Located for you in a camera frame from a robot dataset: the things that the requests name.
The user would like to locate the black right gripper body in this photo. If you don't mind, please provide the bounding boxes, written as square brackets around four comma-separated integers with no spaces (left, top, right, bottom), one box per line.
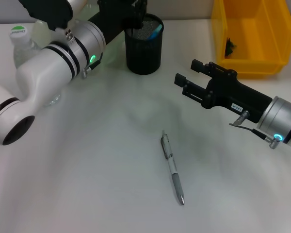
[200,69,274,125]

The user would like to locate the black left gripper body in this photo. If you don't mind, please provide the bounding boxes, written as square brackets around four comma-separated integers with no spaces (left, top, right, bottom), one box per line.
[88,0,137,46]

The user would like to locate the blue scissors with sheath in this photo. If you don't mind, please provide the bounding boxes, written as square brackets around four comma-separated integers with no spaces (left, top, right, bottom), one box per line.
[147,24,164,41]

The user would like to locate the green plastic wrapper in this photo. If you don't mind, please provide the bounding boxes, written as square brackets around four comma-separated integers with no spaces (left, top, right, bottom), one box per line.
[224,36,238,58]

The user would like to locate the silver ballpoint pen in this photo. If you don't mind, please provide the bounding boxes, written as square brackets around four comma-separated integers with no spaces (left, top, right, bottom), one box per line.
[160,130,185,206]

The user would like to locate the clear bottle with green label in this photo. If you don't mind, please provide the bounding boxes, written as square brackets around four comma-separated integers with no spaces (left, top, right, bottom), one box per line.
[9,25,62,107]

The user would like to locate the black mesh pen holder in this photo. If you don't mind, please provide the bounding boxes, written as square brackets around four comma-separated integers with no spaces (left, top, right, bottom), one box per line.
[125,13,164,75]

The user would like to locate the translucent green fruit bowl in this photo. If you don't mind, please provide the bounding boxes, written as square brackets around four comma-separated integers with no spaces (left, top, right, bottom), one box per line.
[31,2,127,68]

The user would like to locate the yellow plastic bin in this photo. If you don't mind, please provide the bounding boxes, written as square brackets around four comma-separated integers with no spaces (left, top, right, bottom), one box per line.
[210,0,291,79]

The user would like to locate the right gripper connector cable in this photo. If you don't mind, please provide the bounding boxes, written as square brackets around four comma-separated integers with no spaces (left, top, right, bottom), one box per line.
[229,110,282,150]

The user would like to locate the gripper connector cable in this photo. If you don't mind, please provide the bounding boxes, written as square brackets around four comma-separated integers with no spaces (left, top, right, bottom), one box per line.
[81,52,104,79]
[229,110,282,150]

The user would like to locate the left gripper connector cable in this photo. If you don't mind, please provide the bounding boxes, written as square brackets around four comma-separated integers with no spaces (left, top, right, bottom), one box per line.
[81,52,104,79]

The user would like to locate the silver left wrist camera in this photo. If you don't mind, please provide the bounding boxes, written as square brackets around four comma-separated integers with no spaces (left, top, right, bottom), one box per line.
[19,0,84,31]

